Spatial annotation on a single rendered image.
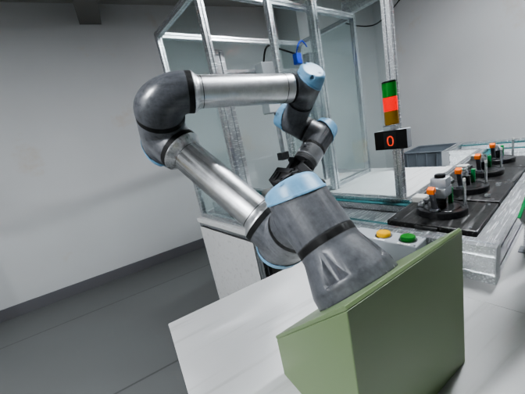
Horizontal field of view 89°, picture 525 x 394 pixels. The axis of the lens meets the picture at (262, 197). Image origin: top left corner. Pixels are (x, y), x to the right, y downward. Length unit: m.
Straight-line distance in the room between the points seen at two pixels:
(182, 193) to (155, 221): 0.47
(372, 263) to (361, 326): 0.11
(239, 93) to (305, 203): 0.34
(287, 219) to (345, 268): 0.13
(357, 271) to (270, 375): 0.31
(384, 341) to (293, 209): 0.23
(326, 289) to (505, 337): 0.41
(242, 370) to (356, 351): 0.34
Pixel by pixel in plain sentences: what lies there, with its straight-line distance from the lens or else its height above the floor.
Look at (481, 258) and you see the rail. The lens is 0.87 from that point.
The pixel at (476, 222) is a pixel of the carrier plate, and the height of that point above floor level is 0.97.
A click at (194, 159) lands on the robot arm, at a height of 1.30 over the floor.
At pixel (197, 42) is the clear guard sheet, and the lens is 1.49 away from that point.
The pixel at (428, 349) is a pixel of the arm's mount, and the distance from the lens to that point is 0.54.
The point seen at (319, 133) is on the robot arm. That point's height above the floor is 1.29.
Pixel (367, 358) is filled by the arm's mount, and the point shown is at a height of 1.04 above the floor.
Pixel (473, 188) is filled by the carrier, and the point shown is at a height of 0.99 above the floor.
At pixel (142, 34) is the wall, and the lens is 3.76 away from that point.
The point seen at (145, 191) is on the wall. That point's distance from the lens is 3.50.
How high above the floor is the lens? 1.33
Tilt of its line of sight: 13 degrees down
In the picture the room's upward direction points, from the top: 12 degrees counter-clockwise
